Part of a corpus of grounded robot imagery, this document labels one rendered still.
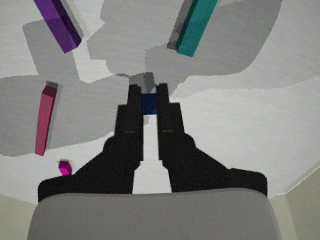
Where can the magenta rod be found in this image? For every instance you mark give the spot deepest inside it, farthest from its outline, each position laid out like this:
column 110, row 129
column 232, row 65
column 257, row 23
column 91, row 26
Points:
column 65, row 167

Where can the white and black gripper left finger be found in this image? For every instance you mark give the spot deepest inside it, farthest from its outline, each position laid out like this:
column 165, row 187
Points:
column 106, row 172

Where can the turquoise rod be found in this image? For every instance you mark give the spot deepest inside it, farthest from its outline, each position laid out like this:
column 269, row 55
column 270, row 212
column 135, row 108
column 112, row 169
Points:
column 193, row 28

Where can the small blue block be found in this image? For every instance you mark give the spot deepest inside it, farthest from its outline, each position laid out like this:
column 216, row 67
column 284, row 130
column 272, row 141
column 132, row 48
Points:
column 149, row 104

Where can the pink rod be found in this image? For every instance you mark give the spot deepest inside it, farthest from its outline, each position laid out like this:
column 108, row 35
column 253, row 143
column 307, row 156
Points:
column 44, row 117

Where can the purple rod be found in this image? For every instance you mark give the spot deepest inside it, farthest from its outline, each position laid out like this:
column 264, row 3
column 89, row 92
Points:
column 59, row 23

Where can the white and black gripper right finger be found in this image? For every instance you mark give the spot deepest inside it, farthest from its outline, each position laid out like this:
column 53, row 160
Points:
column 189, row 168

